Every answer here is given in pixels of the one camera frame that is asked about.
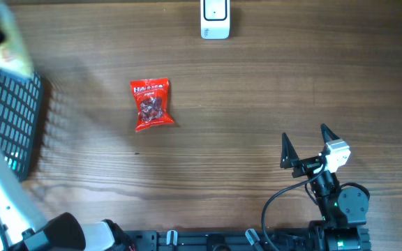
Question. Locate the cream yellow snack bag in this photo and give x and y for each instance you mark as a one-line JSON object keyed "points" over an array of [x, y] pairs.
{"points": [[14, 57]]}

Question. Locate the dark grey plastic shopping basket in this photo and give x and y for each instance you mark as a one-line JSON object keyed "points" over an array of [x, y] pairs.
{"points": [[20, 101]]}

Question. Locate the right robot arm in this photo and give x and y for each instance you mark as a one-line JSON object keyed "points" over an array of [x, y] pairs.
{"points": [[343, 207]]}

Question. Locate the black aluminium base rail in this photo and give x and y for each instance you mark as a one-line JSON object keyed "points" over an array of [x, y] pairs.
{"points": [[239, 240]]}

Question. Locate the white barcode scanner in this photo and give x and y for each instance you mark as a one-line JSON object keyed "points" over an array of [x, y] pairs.
{"points": [[215, 19]]}

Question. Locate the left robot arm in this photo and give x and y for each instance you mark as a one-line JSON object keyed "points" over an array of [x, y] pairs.
{"points": [[22, 225]]}

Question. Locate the red candy bag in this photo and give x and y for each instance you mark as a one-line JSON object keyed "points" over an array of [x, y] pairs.
{"points": [[151, 99]]}

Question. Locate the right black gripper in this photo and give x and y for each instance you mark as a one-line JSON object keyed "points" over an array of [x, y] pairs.
{"points": [[289, 154]]}

